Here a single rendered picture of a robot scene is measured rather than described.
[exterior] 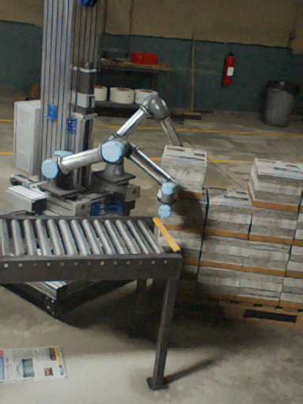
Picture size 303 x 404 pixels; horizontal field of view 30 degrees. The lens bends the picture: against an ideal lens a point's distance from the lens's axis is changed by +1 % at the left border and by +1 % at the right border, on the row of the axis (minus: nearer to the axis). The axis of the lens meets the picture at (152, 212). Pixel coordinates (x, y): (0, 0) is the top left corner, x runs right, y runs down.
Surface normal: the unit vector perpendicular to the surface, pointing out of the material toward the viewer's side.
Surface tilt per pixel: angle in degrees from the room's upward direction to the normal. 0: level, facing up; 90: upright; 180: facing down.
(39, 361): 0
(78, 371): 0
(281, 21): 90
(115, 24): 90
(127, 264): 90
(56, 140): 90
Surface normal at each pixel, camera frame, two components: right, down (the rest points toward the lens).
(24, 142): -0.62, 0.22
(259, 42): 0.27, 0.38
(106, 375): 0.11, -0.93
